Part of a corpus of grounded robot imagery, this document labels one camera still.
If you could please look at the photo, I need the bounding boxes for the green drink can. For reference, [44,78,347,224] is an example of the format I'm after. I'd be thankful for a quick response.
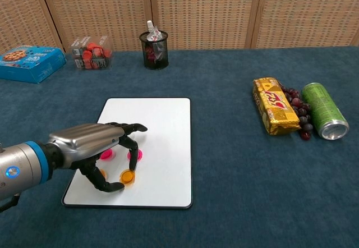
[301,82,350,141]

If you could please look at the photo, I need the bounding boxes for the black mesh pen holder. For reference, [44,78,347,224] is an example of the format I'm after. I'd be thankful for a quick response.
[139,31,170,70]

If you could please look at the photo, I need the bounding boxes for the pink round magnet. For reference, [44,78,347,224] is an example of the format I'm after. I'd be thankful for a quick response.
[100,148,117,161]
[127,149,144,161]

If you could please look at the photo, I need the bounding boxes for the gold biscuit pack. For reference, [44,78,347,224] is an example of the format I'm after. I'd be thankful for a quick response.
[252,77,301,136]

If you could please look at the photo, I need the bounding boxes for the blue table cloth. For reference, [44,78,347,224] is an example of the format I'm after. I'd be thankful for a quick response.
[0,45,359,248]

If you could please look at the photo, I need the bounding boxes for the white magnetic board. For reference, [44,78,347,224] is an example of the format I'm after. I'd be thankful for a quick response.
[62,97,194,210]

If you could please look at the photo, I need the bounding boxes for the white sachets in holder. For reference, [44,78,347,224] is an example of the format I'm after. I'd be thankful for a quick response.
[146,20,163,43]

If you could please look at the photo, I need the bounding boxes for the clear box red items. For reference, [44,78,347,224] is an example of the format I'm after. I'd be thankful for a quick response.
[70,36,114,71]

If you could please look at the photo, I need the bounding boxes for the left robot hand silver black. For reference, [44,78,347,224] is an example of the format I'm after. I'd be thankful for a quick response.
[46,122,149,194]

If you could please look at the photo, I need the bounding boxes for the dark purple grape bunch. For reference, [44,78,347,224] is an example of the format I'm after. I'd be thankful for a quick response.
[279,82,314,141]

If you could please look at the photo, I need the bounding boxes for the woven bamboo folding screen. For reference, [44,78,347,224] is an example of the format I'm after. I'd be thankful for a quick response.
[0,0,359,54]

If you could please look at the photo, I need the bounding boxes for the blue cookie box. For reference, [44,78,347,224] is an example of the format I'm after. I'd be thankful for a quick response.
[0,45,67,84]

